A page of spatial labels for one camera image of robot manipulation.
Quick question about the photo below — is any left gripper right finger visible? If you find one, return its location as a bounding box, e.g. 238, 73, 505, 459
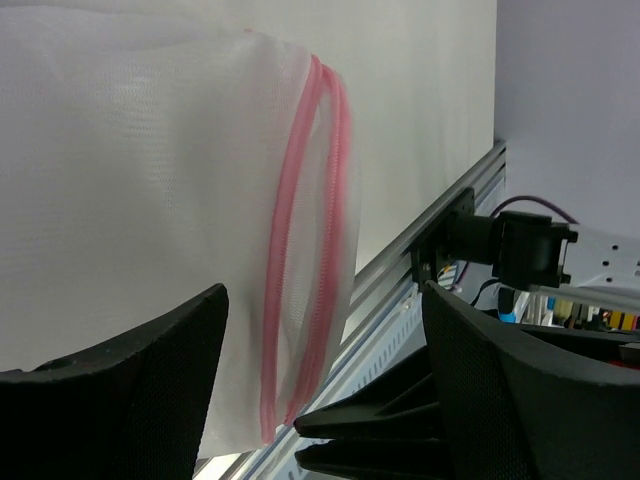
422, 282, 639, 479

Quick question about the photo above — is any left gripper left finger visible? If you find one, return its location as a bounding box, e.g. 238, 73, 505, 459
1, 284, 229, 479

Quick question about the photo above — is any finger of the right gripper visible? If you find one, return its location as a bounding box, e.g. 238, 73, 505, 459
295, 440, 453, 479
294, 346, 445, 440

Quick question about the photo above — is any white pink mesh laundry bag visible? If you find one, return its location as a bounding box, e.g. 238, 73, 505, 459
1, 1, 360, 456

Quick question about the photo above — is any white slotted cable duct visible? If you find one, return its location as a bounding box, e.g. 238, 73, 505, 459
257, 290, 420, 479

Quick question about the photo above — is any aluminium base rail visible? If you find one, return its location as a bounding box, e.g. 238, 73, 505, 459
195, 141, 506, 479

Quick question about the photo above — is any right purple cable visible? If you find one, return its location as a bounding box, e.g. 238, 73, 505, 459
449, 194, 579, 294

